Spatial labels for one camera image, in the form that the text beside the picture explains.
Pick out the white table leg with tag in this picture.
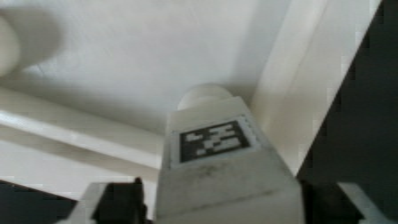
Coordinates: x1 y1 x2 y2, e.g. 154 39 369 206
154 84 305 224

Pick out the white square tabletop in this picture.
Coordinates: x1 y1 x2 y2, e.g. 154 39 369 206
0 0 384 201

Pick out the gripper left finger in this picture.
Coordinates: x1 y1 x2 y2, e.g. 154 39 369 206
55 178 153 224

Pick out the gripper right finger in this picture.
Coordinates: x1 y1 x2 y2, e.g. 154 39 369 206
300 181 389 224

